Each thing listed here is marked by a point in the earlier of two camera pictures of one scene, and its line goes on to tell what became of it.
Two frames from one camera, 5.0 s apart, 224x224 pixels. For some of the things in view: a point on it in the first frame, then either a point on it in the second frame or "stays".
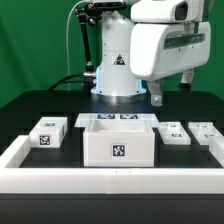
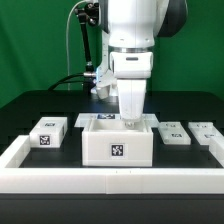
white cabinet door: x=173 y=133 stays
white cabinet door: x=204 y=132 stays
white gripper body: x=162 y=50 -> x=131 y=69
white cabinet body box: x=118 y=143 stays
